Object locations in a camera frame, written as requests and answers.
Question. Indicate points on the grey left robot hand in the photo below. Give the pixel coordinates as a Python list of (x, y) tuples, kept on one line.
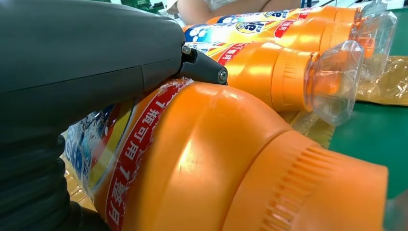
[(79, 57)]

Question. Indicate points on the orange detergent bottle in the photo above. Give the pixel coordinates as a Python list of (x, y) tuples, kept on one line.
[(207, 159), (264, 73), (318, 12), (302, 33)]

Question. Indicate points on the person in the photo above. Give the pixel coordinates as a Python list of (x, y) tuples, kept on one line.
[(223, 8)]

